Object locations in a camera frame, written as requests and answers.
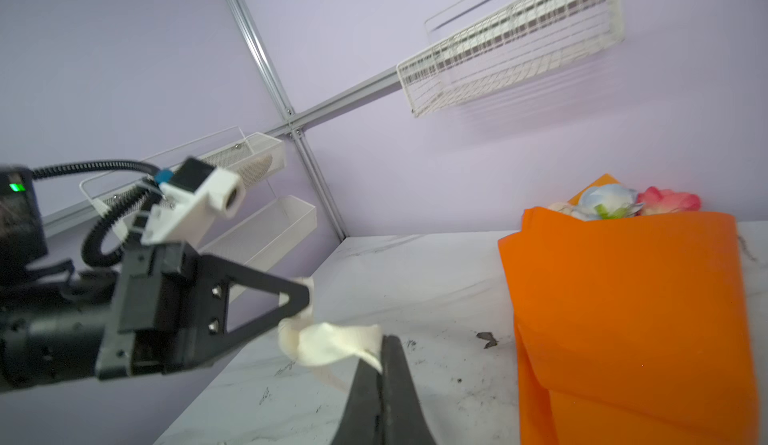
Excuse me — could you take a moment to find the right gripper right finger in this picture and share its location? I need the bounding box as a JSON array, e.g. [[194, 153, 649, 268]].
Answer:
[[379, 335, 436, 445]]

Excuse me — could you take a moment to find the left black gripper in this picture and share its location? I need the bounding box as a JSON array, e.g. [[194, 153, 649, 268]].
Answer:
[[95, 242, 310, 380]]

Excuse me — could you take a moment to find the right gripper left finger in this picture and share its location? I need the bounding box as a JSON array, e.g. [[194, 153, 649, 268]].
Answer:
[[331, 360, 382, 445]]

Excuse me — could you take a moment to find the white string ribbon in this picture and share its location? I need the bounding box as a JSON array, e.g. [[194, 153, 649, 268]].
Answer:
[[277, 277, 383, 373]]

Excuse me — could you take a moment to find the orange wrapping paper sheet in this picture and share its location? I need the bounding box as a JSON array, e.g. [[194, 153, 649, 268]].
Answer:
[[498, 207, 760, 444]]

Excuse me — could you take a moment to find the white fake rose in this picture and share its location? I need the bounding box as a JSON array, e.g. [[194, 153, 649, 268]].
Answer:
[[576, 184, 644, 220]]

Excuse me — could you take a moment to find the cream fake rose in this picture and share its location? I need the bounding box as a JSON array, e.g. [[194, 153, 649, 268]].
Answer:
[[548, 202, 594, 221]]

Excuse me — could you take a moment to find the pink fake rose spray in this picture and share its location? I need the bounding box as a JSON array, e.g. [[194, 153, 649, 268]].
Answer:
[[638, 186, 702, 216]]

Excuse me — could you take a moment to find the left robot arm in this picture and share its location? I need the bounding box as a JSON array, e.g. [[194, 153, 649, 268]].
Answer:
[[1, 158, 310, 392]]

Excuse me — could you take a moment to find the beige cloth in basket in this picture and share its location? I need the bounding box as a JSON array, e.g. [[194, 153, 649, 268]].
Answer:
[[229, 154, 273, 189]]

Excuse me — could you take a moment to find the upper white mesh shelf basket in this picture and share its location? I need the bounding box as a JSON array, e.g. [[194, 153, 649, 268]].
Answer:
[[79, 127, 286, 246]]

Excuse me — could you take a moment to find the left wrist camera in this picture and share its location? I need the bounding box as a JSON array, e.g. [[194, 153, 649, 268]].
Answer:
[[141, 157, 246, 247]]

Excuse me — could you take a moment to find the black corrugated cable left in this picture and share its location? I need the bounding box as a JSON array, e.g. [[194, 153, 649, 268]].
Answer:
[[29, 159, 166, 269]]

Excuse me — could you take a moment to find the white wire wall basket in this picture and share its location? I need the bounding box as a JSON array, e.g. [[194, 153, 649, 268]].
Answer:
[[396, 0, 624, 117]]

